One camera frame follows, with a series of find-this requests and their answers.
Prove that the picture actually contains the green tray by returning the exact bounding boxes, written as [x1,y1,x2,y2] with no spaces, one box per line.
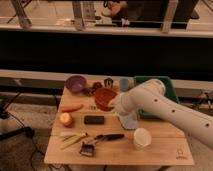
[134,76,179,120]

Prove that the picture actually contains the purple bowl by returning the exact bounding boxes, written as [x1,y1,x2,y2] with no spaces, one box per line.
[65,75,87,93]

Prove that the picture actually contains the yellow banana peel pieces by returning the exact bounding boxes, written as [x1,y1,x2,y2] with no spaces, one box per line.
[60,133,87,149]

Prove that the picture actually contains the white cup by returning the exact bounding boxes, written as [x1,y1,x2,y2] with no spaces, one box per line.
[133,128,152,149]

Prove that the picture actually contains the small dark cup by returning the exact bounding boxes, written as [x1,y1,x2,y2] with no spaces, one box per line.
[104,78,113,88]

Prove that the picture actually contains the dark red berries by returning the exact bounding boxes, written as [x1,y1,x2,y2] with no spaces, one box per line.
[83,82,102,97]

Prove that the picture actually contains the apple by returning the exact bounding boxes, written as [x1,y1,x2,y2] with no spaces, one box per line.
[59,112,73,127]

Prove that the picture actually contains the red bowl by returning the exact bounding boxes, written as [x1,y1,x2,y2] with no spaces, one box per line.
[94,88,117,111]

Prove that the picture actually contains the orange carrot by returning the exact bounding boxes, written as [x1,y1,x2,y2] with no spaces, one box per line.
[60,104,84,112]

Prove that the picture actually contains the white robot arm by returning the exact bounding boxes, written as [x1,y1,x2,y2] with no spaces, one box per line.
[114,79,213,149]

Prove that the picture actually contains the black rectangular block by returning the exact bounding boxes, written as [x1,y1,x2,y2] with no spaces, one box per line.
[84,116,105,125]

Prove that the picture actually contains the blue grey cloth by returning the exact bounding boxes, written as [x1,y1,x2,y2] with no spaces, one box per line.
[119,112,138,130]

